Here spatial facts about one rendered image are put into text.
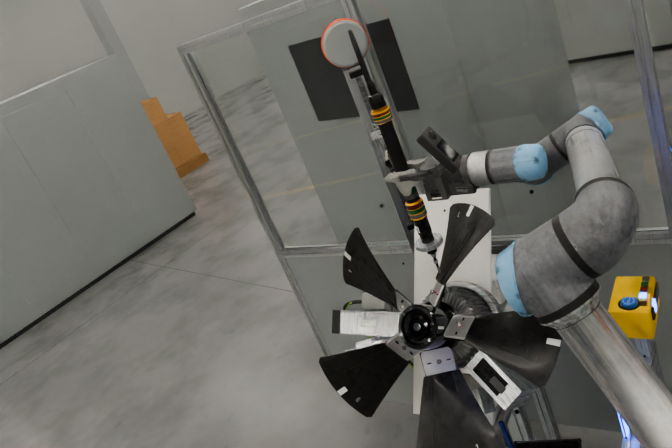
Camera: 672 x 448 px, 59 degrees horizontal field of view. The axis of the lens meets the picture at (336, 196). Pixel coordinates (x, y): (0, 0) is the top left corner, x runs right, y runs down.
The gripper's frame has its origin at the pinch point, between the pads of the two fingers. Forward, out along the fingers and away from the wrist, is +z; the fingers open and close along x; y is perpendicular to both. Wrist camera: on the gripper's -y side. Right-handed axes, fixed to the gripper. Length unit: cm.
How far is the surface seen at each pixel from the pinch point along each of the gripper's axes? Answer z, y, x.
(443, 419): 1, 63, -17
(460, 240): -4.2, 28.6, 12.9
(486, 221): -12.4, 24.0, 14.1
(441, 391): 2, 59, -12
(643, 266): -35, 79, 70
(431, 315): 2.0, 40.8, -3.6
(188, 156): 662, 148, 481
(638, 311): -42, 58, 22
